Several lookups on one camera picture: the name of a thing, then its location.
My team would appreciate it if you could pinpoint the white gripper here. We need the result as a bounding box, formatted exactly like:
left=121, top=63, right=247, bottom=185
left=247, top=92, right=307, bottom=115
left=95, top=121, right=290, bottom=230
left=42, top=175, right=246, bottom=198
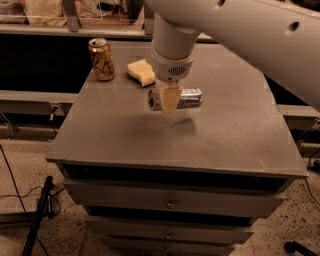
left=152, top=47, right=194, bottom=114

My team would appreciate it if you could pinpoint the silver blue redbull can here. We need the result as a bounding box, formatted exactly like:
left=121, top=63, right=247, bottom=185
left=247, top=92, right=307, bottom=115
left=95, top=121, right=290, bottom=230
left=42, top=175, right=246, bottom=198
left=148, top=88, right=203, bottom=111

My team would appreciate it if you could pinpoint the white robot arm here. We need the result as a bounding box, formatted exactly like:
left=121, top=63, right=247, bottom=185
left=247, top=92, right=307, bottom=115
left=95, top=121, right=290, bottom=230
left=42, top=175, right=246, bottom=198
left=145, top=0, right=320, bottom=110

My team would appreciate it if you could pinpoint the gold patterned soda can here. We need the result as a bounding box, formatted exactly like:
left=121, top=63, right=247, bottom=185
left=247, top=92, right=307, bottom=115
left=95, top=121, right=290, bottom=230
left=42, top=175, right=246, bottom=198
left=88, top=38, right=114, bottom=81

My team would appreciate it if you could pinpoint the yellow sponge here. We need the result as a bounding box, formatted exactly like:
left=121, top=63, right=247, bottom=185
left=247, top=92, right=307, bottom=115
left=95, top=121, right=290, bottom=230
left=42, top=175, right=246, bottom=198
left=127, top=59, right=156, bottom=87

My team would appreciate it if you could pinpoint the grey drawer cabinet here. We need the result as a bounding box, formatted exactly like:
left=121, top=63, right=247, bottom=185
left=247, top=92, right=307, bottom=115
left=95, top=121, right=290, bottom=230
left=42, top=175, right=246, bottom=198
left=45, top=40, right=308, bottom=256

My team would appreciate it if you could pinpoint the top grey drawer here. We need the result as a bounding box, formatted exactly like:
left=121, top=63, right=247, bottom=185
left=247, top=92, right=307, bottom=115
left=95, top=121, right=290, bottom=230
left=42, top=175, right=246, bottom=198
left=64, top=179, right=285, bottom=218

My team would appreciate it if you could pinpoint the grey drawer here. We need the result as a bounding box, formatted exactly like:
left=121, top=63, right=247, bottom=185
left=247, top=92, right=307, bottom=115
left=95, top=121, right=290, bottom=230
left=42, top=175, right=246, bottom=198
left=101, top=236, right=235, bottom=256
left=64, top=179, right=285, bottom=218
left=86, top=216, right=253, bottom=244

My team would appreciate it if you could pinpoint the middle grey drawer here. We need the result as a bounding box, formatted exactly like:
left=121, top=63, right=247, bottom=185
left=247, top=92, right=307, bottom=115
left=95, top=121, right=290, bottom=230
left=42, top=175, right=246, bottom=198
left=86, top=216, right=253, bottom=244

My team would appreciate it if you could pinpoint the grey low bench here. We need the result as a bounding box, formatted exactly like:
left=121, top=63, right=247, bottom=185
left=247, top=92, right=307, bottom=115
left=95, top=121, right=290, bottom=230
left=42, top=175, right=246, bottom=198
left=0, top=90, right=77, bottom=116

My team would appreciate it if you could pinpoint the bottom grey drawer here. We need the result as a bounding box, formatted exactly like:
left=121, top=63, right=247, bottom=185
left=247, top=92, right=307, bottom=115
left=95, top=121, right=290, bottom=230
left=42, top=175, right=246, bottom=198
left=101, top=236, right=235, bottom=256

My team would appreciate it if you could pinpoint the black tripod leg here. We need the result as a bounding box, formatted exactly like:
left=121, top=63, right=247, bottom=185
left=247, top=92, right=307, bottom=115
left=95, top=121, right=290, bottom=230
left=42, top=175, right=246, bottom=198
left=22, top=176, right=54, bottom=256

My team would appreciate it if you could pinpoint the black stand foot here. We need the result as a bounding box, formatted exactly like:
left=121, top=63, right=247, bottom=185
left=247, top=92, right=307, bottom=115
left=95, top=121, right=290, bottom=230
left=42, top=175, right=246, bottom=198
left=284, top=241, right=318, bottom=256

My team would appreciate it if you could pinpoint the grey metal shelf rail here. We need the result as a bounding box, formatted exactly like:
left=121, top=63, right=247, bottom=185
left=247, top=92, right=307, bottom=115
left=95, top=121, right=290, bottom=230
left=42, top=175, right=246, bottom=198
left=0, top=0, right=154, bottom=40

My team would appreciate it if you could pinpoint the black floor cable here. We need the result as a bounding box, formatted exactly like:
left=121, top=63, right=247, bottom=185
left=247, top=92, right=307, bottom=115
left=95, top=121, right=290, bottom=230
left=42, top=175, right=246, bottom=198
left=0, top=144, right=66, bottom=256

